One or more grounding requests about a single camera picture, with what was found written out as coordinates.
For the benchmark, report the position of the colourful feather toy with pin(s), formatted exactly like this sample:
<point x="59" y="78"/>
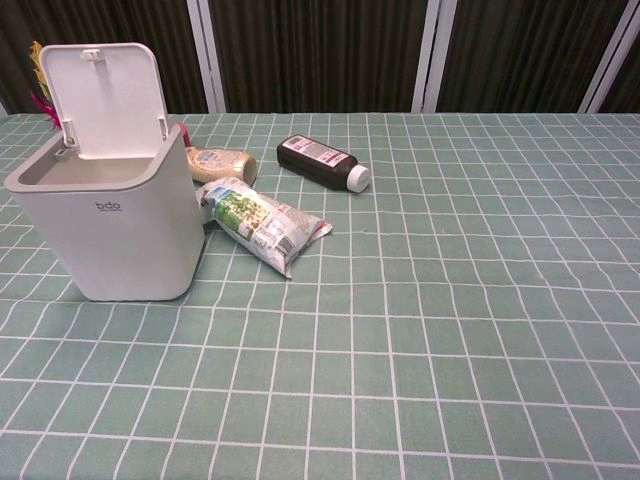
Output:
<point x="44" y="95"/>

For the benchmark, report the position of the cream squeeze bottle red cap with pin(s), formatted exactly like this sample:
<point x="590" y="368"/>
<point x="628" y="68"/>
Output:
<point x="220" y="164"/>

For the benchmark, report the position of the dark brown bottle white cap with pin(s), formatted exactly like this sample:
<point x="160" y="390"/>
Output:
<point x="320" y="156"/>

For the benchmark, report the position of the green checkered tablecloth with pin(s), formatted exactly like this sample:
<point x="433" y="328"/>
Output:
<point x="400" y="325"/>

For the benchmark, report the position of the dark pleated folding screen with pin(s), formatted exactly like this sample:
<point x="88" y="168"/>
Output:
<point x="320" y="52"/>

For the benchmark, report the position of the white plastic trash bin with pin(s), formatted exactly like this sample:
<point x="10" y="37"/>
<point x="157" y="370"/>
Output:
<point x="115" y="235"/>

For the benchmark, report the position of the white plastic bin lid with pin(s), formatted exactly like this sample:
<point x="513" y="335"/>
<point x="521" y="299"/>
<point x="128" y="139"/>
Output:
<point x="107" y="95"/>

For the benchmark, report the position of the green printed snack bag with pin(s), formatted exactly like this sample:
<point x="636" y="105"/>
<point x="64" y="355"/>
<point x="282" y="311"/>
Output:
<point x="257" y="220"/>

